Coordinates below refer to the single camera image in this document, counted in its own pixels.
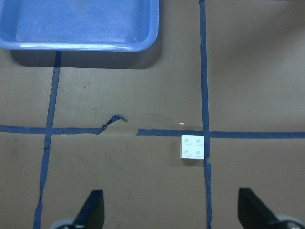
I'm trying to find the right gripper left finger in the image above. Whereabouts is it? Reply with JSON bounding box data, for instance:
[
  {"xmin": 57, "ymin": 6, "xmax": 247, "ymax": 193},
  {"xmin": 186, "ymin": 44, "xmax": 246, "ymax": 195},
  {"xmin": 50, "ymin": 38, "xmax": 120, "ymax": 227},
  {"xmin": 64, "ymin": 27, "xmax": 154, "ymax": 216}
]
[{"xmin": 72, "ymin": 190, "xmax": 104, "ymax": 229}]

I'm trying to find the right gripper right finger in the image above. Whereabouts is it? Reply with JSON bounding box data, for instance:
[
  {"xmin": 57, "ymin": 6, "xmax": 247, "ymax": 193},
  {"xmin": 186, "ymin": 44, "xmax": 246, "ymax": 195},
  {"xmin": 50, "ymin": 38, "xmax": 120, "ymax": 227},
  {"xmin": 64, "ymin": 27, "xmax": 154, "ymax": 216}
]
[{"xmin": 238, "ymin": 188, "xmax": 284, "ymax": 229}]

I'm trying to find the blue plastic tray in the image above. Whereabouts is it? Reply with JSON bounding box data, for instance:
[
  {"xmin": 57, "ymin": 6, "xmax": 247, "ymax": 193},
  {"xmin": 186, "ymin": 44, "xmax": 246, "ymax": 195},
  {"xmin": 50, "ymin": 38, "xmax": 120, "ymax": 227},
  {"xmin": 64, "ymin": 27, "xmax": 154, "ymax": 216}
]
[{"xmin": 0, "ymin": 0, "xmax": 160, "ymax": 52}]

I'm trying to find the white block right side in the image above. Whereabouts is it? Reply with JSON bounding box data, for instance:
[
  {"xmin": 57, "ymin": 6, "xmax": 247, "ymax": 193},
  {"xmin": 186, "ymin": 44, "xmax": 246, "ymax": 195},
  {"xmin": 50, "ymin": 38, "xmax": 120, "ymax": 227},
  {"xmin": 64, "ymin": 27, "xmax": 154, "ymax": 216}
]
[{"xmin": 180, "ymin": 135, "xmax": 205, "ymax": 160}]

